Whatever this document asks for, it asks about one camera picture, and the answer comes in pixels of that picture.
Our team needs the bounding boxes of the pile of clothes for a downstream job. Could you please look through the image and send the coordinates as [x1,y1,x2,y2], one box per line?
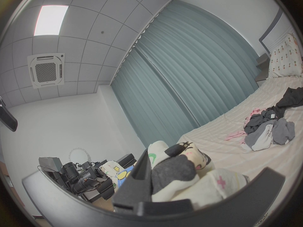
[241,109,295,152]

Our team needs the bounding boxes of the blue-green curtain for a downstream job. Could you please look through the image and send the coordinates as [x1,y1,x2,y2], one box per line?
[110,0,260,149]

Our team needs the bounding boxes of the white ceiling air conditioner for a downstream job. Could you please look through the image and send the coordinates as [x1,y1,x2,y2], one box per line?
[27,53,66,89]

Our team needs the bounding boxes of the grey bedside table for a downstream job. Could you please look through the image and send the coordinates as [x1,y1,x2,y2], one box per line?
[255,53,270,82]

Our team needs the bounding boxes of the pink garment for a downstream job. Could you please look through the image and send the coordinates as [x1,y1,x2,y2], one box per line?
[224,108,262,144]

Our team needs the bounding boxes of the white printed pillow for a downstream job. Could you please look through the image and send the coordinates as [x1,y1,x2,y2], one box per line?
[267,33,303,79]

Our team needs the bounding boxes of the ceiling light panel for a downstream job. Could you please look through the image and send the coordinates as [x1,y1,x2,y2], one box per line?
[34,5,70,36]

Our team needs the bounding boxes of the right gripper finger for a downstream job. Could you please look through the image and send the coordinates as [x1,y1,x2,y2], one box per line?
[111,148,153,212]

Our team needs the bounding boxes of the bed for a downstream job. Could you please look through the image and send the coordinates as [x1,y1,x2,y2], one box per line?
[170,9,303,224]

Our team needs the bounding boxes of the black garment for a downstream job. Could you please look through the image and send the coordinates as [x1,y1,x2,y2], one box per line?
[274,87,303,119]

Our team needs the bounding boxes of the white printed pyjama top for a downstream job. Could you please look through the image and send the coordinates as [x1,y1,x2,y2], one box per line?
[99,140,250,210]

